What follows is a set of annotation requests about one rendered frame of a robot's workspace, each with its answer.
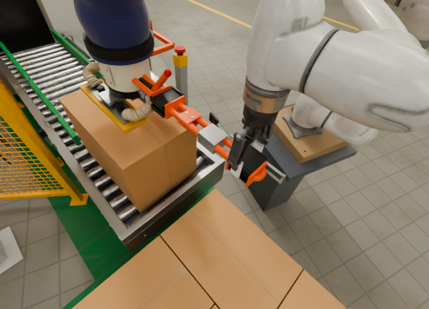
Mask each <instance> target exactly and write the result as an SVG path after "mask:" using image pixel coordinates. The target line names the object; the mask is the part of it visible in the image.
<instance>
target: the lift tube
mask: <svg viewBox="0 0 429 309"><path fill-rule="evenodd" d="M73 3H74V7H75V12H76V14H77V17H78V20H79V22H80V24H81V26H82V27H83V29H84V31H85V32H86V34H87V36H88V37H89V39H90V40H91V41H92V42H93V43H95V44H97V45H98V46H101V47H103V48H108V49H126V48H130V47H134V46H137V45H140V44H141V43H143V42H144V41H146V40H147V39H148V38H149V33H150V18H149V12H148V10H147V6H146V4H145V1H144V0H73ZM153 52H154V48H153V49H152V51H151V52H150V53H148V54H147V55H145V56H143V57H140V58H138V59H134V60H130V61H107V60H103V59H100V58H97V57H95V56H93V55H91V54H90V53H89V55H90V56H91V57H92V58H93V59H94V60H95V61H98V62H100V63H103V64H108V65H114V66H124V65H131V64H136V63H139V62H142V61H144V60H146V59H147V58H149V57H150V56H151V55H152V54H153Z"/></svg>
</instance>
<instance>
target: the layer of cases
mask: <svg viewBox="0 0 429 309"><path fill-rule="evenodd" d="M72 309H347V308H346V307H344V306H343V305H342V304H341V302H339V301H338V300H337V299H336V298H335V297H334V296H333V295H332V294H330V293H329V292H328V291H327V290H326V289H325V288H324V287H323V286H322V285H321V284H320V283H319V282H318V281H316V280H315V279H314V278H313V277H312V276H311V275H310V274H308V273H307V272H306V271H305V270H303V268H302V267H301V266H300V265H299V264H298V263H297V262H296V261H294V260H293V259H292V258H291V257H290V256H289V255H288V254H287V253H285V252H284V251H283V250H282V249H281V248H280V247H279V246H278V245H277V244H276V243H275V242H274V241H273V240H272V239H270V238H269V237H268V236H267V235H266V234H265V233H264V232H262V231H261V230H260V229H259V228H258V227H257V226H256V225H255V224H254V223H253V222H252V221H251V220H250V219H248V218H247V217H246V216H245V215H244V214H243V213H242V212H240V210H239V209H238V208H237V207H236V206H235V205H233V204H232V203H231V202H230V201H229V200H228V199H226V198H225V197H224V196H223V195H222V194H221V193H220V192H219V191H218V190H217V189H216V188H215V189H214V190H213V191H211V192H210V193H209V194H208V195H206V196H205V197H204V198H203V199H202V200H201V201H199V202H198V203H197V204H196V205H194V206H193V207H192V208H191V209H190V210H189V211H187V212H186V213H185V214H184V215H183V216H182V217H180V218H179V219H178V220H177V221H175V222H174V223H173V224H172V225H171V226H170V227H169V228H167V229H166V230H165V231H163V232H162V233H161V234H160V236H158V237H156V238H155V239H154V240H153V241H152V242H150V243H149V244H148V245H147V246H146V247H145V248H143V249H142V250H141V251H140V252H139V253H138V254H136V255H135V256H134V257H133V258H131V259H130V260H129V261H128V262H127V263H126V264H124V265H123V266H122V267H121V268H119V269H118V270H117V271H116V272H115V273H114V274H113V275H111V276H110V277H109V278H107V279H106V280H105V281H104V282H103V283H102V284H100V285H99V286H98V287H97V288H95V290H94V291H92V292H91V293H90V294H88V295H87V296H86V297H85V298H84V299H83V300H82V301H80V302H79V303H78V304H77V305H75V306H74V307H73V308H72Z"/></svg>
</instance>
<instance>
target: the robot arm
mask: <svg viewBox="0 0 429 309"><path fill-rule="evenodd" d="M387 4H390V5H392V6H395V7H398V8H401V9H403V10H402V12H401V15H400V19H399V18H398V17H397V16H396V15H395V13H394V12H393V11H392V10H391V8H390V7H389V6H388V5H387ZM343 7H344V8H345V11H346V12H347V14H348V16H349V17H350V18H351V20H352V21H353V23H354V24H355V25H356V27H357V28H358V29H359V31H360V32H358V33H357V34H356V33H350V32H346V31H342V30H340V29H337V28H335V27H333V26H331V25H329V24H328V23H327V22H325V21H323V20H322V18H323V15H324V12H325V1H324V0H260V3H259V5H258V7H257V11H256V13H255V17H254V20H253V24H252V28H251V31H250V36H249V40H248V47H247V53H246V65H247V74H246V78H245V87H244V91H243V101H244V103H245V104H244V108H243V116H244V119H245V124H244V126H243V131H241V132H240V133H238V132H235V134H234V140H233V143H232V146H231V149H230V152H229V156H228V158H227V162H228V163H229V164H231V165H232V166H231V169H230V173H231V174H233V175H234V176H235V177H236V178H239V177H240V173H241V169H242V166H243V162H242V160H243V158H244V157H245V154H246V152H247V150H248V148H249V147H250V144H251V143H253V147H254V148H255V149H257V150H258V151H260V152H261V153H262V150H263V147H264V144H265V145H268V143H269V142H268V141H267V140H266V139H270V137H271V133H272V130H273V125H274V122H275V120H276V117H277V115H278V112H279V111H280V110H282V109H283V108H284V106H285V103H286V101H287V98H288V95H289V93H290V91H291V90H294V91H297V92H300V93H302V94H301V95H300V96H299V98H298V100H297V102H296V104H295V106H292V108H291V110H292V114H289V115H286V114H285V115H283V116H282V119H283V120H284V121H285V122H286V124H287V126H288V127H289V129H290V130H291V132H292V134H293V137H294V138H295V139H299V138H301V137H306V136H310V135H316V134H318V135H322V134H323V132H324V131H323V130H325V131H326V132H328V133H329V134H331V135H332V136H334V137H336V138H337V139H340V140H342V141H344V142H346V143H349V144H354V145H359V146H362V145H365V144H367V143H369V142H370V141H371V140H372V139H373V138H374V137H375V136H376V134H377V133H378V131H379V130H382V131H385V132H393V133H407V132H414V131H418V130H421V129H423V128H424V127H425V126H426V125H428V124H429V53H428V52H427V51H426V49H427V48H428V47H429V0H343ZM248 136H249V137H248ZM250 137H251V138H252V139H251V138H250ZM256 138H257V140H256Z"/></svg>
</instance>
